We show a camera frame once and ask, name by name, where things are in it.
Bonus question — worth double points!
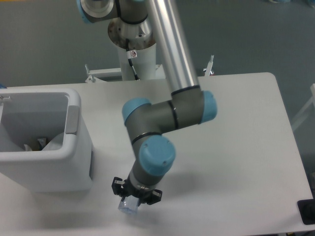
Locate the black object at table edge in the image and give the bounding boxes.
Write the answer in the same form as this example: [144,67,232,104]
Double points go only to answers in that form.
[297,199,315,225]

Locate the white pedestal base frame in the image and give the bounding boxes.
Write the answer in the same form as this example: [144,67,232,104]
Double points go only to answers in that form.
[85,55,215,83]

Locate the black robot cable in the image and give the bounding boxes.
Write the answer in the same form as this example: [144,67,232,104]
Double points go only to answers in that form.
[125,38,141,81]

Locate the white trash can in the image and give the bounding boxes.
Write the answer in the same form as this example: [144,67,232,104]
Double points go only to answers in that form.
[0,88,94,192]

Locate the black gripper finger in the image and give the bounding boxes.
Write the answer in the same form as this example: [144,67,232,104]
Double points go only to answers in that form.
[111,177,127,202]
[138,189,162,205]

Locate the clear plastic water bottle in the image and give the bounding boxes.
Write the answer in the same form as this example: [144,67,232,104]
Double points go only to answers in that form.
[118,195,139,214]

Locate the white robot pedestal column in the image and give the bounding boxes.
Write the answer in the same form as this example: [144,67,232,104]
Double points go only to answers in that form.
[117,44,156,81]

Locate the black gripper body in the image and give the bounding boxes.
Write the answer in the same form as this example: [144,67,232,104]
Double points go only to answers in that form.
[122,179,153,199]

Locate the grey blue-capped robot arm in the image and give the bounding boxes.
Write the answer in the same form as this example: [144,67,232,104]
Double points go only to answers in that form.
[77,0,217,211]

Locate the trash inside the can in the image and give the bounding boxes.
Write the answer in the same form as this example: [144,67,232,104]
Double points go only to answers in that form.
[24,138,49,151]

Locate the white frame at right edge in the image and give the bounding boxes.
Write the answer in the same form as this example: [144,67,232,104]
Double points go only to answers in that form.
[291,84,315,132]

